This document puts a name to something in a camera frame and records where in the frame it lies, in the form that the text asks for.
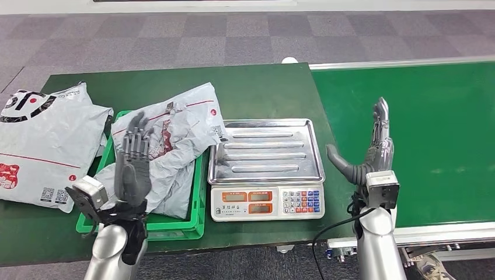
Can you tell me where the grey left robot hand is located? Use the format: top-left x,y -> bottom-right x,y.
113,112 -> 154,208

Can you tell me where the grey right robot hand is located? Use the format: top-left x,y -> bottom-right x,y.
326,97 -> 395,186

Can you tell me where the pale grey parcel red stripe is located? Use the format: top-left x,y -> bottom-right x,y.
93,117 -> 212,221

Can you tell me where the grey parcel red logo text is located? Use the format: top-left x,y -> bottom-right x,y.
111,82 -> 229,155

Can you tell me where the green conveyor belt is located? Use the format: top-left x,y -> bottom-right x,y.
311,61 -> 495,229

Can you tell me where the green plastic crate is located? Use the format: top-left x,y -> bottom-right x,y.
75,110 -> 210,242

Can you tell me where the large white black-print mailer bag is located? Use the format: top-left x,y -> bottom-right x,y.
0,82 -> 114,214

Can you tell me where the white electronic scale steel tray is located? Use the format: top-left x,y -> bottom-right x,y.
207,118 -> 326,223

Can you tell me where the grey sneaker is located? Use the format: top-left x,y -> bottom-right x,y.
414,254 -> 457,280

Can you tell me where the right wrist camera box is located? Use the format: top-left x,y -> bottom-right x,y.
365,170 -> 400,211

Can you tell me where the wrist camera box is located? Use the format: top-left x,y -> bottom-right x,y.
365,170 -> 400,211
65,176 -> 110,224

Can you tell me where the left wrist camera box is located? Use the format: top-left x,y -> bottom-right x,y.
65,176 -> 110,224

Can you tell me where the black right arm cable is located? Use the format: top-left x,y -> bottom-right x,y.
311,208 -> 377,280

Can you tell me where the aluminium conveyor frame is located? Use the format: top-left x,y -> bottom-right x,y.
308,54 -> 495,265

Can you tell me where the small white bracket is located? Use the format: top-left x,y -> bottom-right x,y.
276,243 -> 316,254

